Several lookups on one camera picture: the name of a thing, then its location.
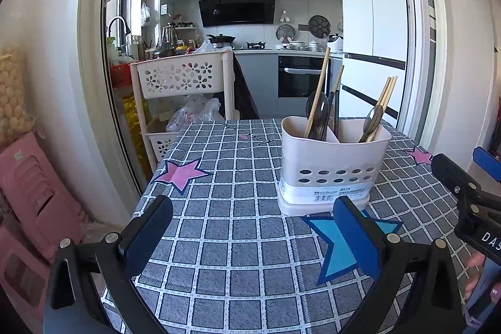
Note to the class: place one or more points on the white rice cooker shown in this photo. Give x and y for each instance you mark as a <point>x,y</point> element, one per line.
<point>336,42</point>

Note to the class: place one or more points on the gas stove burner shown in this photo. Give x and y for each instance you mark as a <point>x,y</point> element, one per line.
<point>256,45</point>

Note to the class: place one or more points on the black built-in oven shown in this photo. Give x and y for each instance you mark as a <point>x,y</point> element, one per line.
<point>297,79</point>

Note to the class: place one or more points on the dark pink plastic stool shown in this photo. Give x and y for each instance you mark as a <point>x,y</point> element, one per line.
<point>19,275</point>

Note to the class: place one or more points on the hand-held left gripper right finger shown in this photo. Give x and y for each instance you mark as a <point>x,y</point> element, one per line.
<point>356,236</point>

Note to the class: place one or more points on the countertop spice rack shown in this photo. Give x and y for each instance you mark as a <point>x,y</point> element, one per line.
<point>180,34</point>

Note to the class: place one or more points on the white plastic bag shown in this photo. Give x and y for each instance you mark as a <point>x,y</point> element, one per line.
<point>207,45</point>

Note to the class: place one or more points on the black wok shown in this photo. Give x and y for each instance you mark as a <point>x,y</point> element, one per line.
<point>221,39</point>

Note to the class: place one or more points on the black range hood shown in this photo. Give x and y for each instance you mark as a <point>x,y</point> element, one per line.
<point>237,5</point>

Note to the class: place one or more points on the dark round steamer rack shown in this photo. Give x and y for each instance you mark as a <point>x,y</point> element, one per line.
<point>319,25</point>

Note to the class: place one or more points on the yellow flower patterned chopstick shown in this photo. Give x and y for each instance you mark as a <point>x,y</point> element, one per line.
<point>386,92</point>

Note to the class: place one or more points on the beige beaded cushion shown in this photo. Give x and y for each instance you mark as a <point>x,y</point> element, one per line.
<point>11,95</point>

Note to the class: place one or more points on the white refrigerator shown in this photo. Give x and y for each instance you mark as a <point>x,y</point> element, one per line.
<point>372,25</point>

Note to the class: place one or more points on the grey round steamer rack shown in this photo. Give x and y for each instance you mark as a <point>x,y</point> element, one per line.
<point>285,32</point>

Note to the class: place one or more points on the grey checked star tablecloth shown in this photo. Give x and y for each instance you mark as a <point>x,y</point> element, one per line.
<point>235,259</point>

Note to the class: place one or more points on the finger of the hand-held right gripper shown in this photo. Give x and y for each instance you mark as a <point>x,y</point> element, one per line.
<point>487,160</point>
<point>450,171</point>

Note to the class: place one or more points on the hanging clear plastic bag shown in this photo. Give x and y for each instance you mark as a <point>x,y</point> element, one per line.
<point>145,13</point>

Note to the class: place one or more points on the person's right hand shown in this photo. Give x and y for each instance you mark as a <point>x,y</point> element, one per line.
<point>474,271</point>

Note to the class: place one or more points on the white cooking pot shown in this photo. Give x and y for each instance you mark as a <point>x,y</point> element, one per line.
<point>315,44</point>
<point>297,45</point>

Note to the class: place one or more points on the yellow packaging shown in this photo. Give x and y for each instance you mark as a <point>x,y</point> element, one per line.
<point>133,122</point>

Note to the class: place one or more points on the red plastic basket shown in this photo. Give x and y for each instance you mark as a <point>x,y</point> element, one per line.
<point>121,73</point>

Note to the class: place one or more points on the white perforated utensil holder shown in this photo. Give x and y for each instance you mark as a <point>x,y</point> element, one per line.
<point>332,162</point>

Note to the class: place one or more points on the plain bamboo chopstick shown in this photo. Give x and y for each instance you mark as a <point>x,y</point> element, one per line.
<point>390,91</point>
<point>319,87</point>
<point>339,79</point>

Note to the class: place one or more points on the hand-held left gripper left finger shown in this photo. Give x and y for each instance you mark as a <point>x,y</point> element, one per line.
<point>146,236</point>

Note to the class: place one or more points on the beige perforated storage cart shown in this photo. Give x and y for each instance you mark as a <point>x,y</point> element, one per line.
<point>176,75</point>

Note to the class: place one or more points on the crumpled clear plastic bag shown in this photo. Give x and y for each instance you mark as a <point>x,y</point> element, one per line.
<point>195,113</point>

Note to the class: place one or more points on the blue patterned bamboo chopstick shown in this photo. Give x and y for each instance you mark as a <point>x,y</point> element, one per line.
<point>382,91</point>

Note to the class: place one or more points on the grey kitchen counter cabinet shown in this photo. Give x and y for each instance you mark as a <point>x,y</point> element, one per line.
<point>254,83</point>

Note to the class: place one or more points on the curved kitchen faucet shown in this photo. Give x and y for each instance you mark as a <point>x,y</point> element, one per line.
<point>116,21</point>

